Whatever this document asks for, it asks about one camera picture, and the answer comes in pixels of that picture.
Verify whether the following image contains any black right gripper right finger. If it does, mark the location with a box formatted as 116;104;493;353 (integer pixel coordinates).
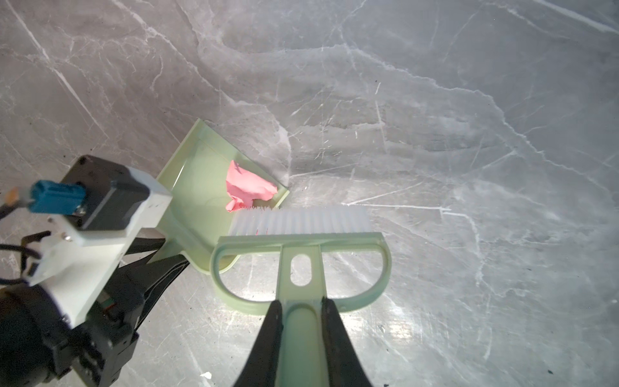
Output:
321;298;372;387

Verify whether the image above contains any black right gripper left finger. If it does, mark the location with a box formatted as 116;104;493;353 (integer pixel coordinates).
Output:
233;300;283;387

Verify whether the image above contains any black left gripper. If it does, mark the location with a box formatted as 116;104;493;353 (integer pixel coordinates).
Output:
1;238;190;386

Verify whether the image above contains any green dustpan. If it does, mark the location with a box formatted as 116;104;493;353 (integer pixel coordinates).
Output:
151;119;290;274

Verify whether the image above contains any small pink paper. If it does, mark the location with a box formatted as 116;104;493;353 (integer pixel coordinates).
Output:
226;161;278;212

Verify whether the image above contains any green hand brush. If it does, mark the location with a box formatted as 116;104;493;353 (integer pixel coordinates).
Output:
211;205;392;386

